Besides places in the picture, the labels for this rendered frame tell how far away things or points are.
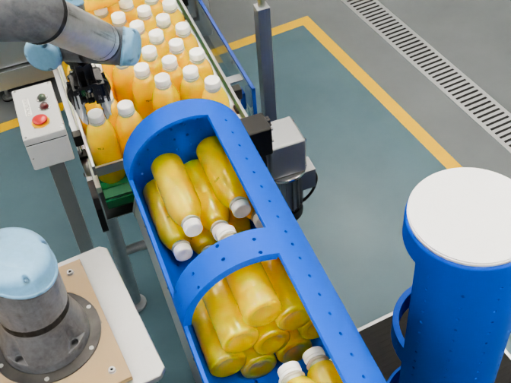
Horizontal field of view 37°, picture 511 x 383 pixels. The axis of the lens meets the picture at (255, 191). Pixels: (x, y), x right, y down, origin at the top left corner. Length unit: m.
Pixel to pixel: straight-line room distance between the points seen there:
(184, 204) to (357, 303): 1.33
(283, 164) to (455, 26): 2.09
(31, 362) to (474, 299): 0.90
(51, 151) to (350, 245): 1.41
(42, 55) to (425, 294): 0.94
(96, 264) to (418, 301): 0.72
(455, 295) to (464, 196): 0.21
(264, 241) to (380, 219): 1.70
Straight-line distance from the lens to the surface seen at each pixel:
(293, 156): 2.11
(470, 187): 1.74
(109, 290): 1.44
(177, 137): 1.71
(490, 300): 1.71
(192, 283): 1.37
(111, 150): 1.91
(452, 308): 1.73
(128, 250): 2.61
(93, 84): 1.73
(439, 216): 1.67
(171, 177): 1.62
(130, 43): 1.51
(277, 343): 1.44
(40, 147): 1.89
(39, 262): 1.22
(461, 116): 3.50
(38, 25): 1.21
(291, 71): 3.72
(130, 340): 1.37
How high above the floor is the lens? 2.28
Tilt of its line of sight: 46 degrees down
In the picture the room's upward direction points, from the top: 5 degrees counter-clockwise
